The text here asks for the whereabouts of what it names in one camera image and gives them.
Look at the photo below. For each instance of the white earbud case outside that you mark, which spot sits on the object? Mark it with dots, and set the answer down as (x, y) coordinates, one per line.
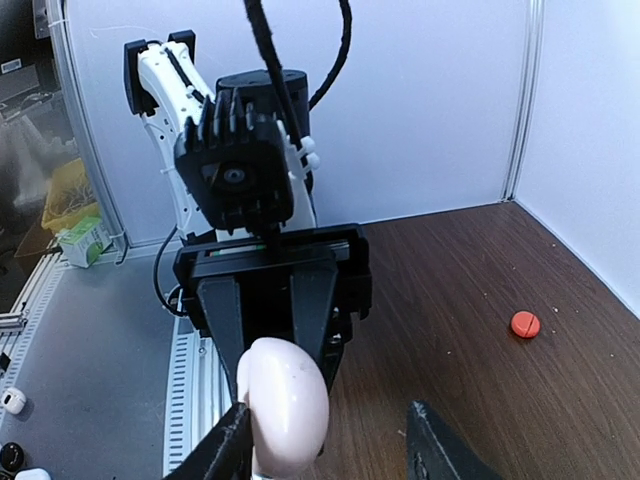
(13, 400)

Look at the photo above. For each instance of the left aluminium frame post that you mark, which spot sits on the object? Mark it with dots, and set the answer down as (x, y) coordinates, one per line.
(532, 49)

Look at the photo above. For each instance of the red round earbud charging case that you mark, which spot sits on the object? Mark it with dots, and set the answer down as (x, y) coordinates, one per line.
(525, 324)

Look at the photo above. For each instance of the white oval charging case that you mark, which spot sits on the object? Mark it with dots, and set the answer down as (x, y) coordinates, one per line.
(289, 404)

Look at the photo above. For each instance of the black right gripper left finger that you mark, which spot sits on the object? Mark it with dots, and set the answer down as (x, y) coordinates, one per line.
(226, 452)

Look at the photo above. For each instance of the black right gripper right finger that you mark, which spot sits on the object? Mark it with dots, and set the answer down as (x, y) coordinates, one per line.
(435, 451)

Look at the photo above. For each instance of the green white carton box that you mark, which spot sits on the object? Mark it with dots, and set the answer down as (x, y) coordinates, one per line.
(83, 244)

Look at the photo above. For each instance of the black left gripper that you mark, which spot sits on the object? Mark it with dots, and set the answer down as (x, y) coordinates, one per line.
(317, 290)

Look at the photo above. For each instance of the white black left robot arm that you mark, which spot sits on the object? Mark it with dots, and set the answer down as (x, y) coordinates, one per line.
(163, 88)

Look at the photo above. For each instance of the yellow bin of parts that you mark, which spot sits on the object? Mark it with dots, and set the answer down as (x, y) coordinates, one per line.
(70, 198)

